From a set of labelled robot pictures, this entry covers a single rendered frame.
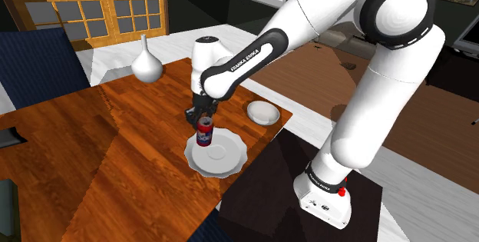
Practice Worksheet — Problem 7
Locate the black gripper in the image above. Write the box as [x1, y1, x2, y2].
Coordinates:
[184, 91, 220, 127]

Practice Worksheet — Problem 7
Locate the red and blue can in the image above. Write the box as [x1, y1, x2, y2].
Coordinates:
[196, 116, 215, 148]

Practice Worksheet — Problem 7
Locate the white scalloped plate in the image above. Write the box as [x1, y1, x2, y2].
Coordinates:
[183, 128, 249, 179]

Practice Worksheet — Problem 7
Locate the small white bowl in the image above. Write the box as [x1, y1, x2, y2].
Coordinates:
[246, 100, 281, 127]

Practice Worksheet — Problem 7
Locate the white vase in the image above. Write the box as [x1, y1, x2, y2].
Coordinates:
[130, 33, 164, 84]

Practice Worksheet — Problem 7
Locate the wooden table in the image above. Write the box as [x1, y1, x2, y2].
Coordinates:
[0, 57, 293, 242]

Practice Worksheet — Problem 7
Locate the dark robot stand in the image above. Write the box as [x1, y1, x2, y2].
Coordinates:
[218, 128, 385, 242]

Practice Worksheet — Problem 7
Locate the dark blue chair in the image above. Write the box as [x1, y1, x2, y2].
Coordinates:
[186, 208, 226, 242]
[0, 27, 91, 111]

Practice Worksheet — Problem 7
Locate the wooden door with glass panes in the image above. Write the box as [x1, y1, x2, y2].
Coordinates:
[0, 0, 170, 52]

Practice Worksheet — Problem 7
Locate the grey screen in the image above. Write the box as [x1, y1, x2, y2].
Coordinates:
[451, 15, 479, 59]

